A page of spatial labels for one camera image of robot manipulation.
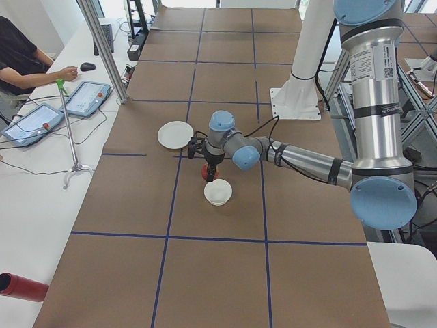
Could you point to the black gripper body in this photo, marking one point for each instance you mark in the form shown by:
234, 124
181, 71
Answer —
214, 159

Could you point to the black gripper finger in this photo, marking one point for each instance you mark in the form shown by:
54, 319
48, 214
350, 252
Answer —
214, 172
207, 173

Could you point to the red yellow apple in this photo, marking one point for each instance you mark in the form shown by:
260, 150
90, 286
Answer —
203, 173

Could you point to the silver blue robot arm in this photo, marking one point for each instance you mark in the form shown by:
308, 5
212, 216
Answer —
380, 180

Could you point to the white bowl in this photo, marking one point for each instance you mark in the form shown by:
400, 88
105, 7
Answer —
218, 192

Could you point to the white plate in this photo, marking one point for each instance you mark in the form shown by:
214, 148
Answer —
175, 135

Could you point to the person's hand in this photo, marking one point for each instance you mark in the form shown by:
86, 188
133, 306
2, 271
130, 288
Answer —
69, 73

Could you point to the black power box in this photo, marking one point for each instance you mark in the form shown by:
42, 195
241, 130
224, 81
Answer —
136, 47

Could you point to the far blue teach pendant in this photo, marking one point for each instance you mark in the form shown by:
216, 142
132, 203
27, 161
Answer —
87, 98

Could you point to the blue teach pendant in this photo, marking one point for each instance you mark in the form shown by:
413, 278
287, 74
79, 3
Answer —
87, 98
33, 126

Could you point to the black computer mouse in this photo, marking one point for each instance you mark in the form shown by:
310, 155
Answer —
86, 66

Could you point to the black keyboard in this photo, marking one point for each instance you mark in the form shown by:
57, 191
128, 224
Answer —
108, 36

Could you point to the near blue teach pendant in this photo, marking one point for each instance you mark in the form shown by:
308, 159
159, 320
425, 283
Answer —
33, 126

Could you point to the person in black shirt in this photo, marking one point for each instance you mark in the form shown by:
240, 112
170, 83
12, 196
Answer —
24, 66

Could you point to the red cylinder bottle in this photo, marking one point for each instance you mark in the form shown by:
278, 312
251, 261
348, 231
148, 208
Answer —
22, 288

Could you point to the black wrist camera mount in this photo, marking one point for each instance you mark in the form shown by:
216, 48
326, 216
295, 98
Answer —
195, 146

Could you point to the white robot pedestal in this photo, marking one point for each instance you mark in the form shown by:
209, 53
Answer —
297, 99

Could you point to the green handled reacher grabber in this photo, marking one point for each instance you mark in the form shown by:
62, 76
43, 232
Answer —
77, 167

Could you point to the aluminium frame post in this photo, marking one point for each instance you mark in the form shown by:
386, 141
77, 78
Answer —
93, 23

